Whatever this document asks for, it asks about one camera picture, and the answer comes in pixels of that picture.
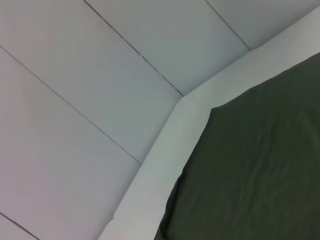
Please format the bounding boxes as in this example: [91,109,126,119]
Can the dark green shirt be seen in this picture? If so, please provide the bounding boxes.
[152,52,320,240]

